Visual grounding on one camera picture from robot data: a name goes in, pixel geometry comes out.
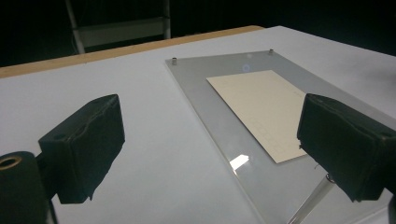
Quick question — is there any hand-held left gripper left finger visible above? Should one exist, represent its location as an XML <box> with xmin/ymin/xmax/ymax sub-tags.
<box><xmin>37</xmin><ymin>93</ymin><xmax>126</xmax><ymax>205</ymax></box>

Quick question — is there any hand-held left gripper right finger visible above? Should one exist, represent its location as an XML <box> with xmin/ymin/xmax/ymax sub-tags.
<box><xmin>296</xmin><ymin>92</ymin><xmax>396</xmax><ymax>203</ymax></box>

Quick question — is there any clear acrylic plate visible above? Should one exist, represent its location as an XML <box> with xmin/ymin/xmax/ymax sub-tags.
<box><xmin>164</xmin><ymin>49</ymin><xmax>396</xmax><ymax>224</ymax></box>

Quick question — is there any beige paper card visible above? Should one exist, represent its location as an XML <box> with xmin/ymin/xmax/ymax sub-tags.
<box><xmin>205</xmin><ymin>69</ymin><xmax>309</xmax><ymax>164</ymax></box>

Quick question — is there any white board sheet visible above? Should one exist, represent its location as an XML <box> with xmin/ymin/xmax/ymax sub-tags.
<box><xmin>0</xmin><ymin>25</ymin><xmax>396</xmax><ymax>224</ymax></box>

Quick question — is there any white metal stand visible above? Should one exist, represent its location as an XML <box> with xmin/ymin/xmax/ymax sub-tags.
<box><xmin>64</xmin><ymin>0</ymin><xmax>172</xmax><ymax>55</ymax></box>

